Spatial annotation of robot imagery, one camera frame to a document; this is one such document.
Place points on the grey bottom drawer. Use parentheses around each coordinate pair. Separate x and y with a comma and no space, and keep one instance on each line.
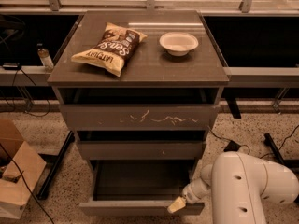
(136,188)

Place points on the cardboard box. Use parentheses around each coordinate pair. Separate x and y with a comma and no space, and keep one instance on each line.
(21,168)

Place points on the grey middle drawer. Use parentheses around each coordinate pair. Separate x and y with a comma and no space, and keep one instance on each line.
(141,150)

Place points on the grey top drawer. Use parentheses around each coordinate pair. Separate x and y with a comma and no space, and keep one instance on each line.
(139,117)

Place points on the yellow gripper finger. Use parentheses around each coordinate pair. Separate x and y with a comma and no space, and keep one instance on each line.
(178,204)

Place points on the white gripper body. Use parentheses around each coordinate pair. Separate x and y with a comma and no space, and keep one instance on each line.
(189,192)

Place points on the black power adapter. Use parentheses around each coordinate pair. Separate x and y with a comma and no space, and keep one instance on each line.
(232,146)

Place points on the grey drawer cabinet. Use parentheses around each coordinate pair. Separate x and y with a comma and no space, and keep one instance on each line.
(151,77)

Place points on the small black device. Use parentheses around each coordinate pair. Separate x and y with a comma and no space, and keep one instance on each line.
(11,66)

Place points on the black right table leg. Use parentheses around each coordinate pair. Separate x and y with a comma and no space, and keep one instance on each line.
(291,164)

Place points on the black left table leg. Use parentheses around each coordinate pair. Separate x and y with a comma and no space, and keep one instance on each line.
(54,161)

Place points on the white paper bowl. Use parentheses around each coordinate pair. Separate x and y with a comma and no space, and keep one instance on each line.
(178,43)

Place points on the yellow brown chip bag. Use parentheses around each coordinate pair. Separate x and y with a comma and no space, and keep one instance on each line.
(117,46)

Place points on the black table leg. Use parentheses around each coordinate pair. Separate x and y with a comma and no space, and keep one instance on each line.
(291,164)
(54,161)

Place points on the small clear bottle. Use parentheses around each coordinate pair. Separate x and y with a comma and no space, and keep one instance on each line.
(45,58)

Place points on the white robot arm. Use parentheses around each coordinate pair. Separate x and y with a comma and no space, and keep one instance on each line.
(237,184)

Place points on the grey drawer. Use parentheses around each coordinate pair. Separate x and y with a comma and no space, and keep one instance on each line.
(136,188)
(141,150)
(139,117)

